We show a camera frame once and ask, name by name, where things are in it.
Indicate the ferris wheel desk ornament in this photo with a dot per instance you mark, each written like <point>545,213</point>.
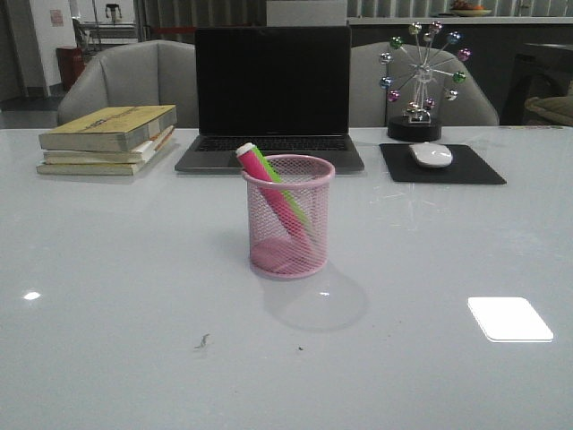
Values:
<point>416,123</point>

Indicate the middle cream book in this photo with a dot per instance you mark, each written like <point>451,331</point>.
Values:
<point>140,154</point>

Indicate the fruit bowl on counter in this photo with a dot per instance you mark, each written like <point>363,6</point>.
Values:
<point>464,8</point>

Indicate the grey armchair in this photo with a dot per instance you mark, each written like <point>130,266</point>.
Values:
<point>368,106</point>
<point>156,72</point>

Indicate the white computer mouse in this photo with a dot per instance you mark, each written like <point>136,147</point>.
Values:
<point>431,155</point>

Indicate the green highlighter pen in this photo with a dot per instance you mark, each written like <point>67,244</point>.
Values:
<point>294,203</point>

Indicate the pink highlighter pen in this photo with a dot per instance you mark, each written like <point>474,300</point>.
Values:
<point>269,192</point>

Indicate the bottom cream book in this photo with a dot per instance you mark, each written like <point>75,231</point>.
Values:
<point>105,168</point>

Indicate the black mouse pad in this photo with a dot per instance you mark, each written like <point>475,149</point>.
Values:
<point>466,168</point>

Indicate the right grey armchair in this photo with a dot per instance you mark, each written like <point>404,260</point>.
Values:
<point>368,106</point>

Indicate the red trash bin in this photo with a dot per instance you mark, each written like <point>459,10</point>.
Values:
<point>71,65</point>

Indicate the cream book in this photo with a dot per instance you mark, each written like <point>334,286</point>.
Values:
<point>105,168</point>
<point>140,154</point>

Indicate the left grey armchair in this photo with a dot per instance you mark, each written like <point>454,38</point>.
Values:
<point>156,72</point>

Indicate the top yellow book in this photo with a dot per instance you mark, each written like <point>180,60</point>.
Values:
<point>110,129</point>

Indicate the white box behind laptop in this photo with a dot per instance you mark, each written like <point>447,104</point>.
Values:
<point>306,13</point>

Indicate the beige cushion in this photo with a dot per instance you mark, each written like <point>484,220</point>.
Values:
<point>558,110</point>

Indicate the pink mesh pen holder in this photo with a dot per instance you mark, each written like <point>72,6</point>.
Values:
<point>288,216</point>

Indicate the grey laptop computer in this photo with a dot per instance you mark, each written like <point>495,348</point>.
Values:
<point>284,89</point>

